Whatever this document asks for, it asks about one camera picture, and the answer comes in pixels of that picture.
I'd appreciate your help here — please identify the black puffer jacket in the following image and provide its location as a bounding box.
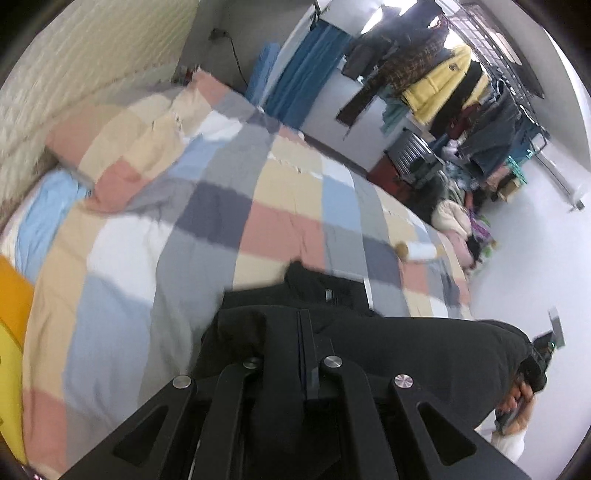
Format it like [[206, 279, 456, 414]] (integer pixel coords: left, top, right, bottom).
[[215, 262, 533, 479]]

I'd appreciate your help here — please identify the person right hand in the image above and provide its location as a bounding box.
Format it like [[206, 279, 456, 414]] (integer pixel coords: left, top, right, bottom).
[[496, 374, 536, 435]]

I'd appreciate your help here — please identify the white cylindrical bolster pillow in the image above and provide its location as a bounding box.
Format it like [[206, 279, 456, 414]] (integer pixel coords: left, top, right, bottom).
[[394, 242, 440, 263]]

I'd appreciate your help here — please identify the cream plush blanket pile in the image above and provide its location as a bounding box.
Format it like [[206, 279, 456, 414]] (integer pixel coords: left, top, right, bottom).
[[431, 200, 472, 238]]

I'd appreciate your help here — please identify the patchwork checkered quilt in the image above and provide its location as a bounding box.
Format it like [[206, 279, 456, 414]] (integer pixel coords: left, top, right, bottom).
[[22, 72, 470, 479]]

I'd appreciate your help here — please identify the white air conditioner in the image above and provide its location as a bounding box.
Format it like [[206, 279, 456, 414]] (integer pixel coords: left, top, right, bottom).
[[536, 153, 586, 211]]

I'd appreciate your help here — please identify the green clip sock hanger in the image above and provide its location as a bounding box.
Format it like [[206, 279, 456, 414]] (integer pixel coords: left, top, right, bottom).
[[505, 135, 548, 185]]

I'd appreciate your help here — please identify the denim jacket hanging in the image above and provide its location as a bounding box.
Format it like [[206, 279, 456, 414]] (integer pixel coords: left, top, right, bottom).
[[459, 80, 543, 181]]

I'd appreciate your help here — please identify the grey ribbed suitcase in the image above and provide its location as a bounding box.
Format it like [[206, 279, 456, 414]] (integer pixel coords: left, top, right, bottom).
[[385, 129, 444, 189]]

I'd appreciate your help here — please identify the yellow cartoon pillow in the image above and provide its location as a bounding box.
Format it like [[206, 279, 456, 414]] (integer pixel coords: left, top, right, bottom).
[[0, 256, 34, 464]]

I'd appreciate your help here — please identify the yellow fleece jacket hanging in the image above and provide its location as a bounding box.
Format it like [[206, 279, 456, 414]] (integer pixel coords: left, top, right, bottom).
[[402, 44, 473, 126]]

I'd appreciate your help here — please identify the light blue pillow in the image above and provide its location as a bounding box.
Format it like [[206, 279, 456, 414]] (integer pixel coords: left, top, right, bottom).
[[1, 168, 91, 284]]

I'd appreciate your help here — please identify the plaid scarf hanging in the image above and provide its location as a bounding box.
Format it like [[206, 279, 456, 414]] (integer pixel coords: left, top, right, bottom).
[[335, 26, 449, 127]]

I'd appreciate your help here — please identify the metal ceiling drying rack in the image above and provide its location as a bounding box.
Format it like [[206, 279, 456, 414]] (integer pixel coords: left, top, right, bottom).
[[439, 1, 549, 140]]

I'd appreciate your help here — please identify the patchwork pillow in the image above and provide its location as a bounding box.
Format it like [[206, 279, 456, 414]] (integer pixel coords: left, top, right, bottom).
[[44, 85, 199, 213]]

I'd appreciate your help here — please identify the dark grey jacket hanging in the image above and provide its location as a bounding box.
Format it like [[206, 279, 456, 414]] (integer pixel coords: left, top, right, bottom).
[[342, 7, 441, 80]]

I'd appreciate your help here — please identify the blue folded board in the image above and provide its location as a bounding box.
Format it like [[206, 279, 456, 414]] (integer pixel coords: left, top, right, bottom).
[[245, 42, 280, 106]]

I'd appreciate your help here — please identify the blue curtain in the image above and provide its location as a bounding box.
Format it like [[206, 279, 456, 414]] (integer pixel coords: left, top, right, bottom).
[[263, 20, 353, 130]]

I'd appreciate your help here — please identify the cream quilted headboard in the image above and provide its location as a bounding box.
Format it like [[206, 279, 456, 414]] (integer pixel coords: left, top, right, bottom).
[[1, 1, 198, 221]]

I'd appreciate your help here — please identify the black wall charger with cable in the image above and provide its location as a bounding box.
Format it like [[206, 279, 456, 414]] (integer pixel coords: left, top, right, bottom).
[[209, 28, 247, 91]]

